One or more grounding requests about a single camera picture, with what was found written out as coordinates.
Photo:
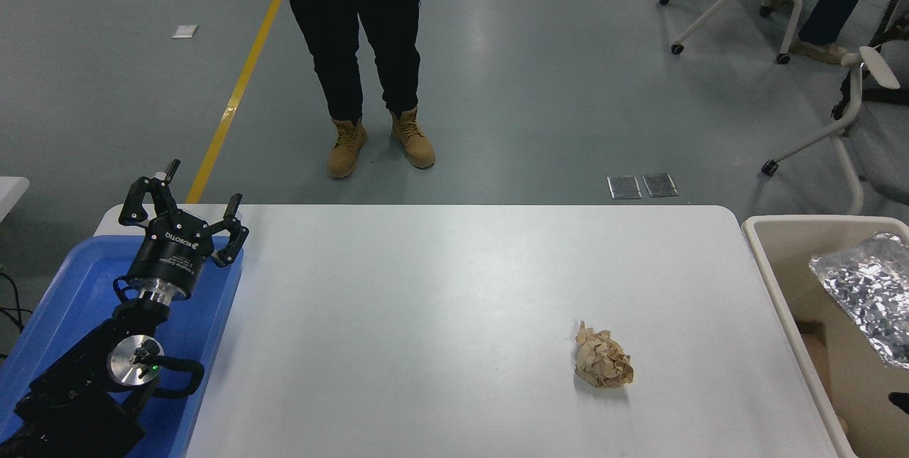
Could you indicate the silver floor plate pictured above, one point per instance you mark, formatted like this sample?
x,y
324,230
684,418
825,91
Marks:
x,y
660,185
624,187

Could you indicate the large pale dustbin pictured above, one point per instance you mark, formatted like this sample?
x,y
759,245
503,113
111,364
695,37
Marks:
x,y
788,259

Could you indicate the white paper scrap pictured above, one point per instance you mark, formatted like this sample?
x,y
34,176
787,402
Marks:
x,y
184,30

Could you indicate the silver foil plate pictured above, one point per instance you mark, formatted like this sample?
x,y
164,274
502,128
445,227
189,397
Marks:
x,y
873,295

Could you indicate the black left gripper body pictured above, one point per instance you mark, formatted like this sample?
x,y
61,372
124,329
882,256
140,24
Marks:
x,y
172,252

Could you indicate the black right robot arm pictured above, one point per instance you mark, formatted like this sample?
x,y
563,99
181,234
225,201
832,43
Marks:
x,y
902,402

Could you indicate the small white side table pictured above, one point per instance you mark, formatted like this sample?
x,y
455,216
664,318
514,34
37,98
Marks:
x,y
11,192

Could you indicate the crumpled tan paper ball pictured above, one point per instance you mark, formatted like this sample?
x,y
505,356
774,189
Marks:
x,y
602,358

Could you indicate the white chair with grey seat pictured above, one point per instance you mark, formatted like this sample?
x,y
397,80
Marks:
x,y
880,160

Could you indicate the blue plastic tray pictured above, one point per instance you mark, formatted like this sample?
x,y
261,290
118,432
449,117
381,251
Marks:
x,y
64,287

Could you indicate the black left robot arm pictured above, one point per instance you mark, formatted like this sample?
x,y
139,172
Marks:
x,y
71,401

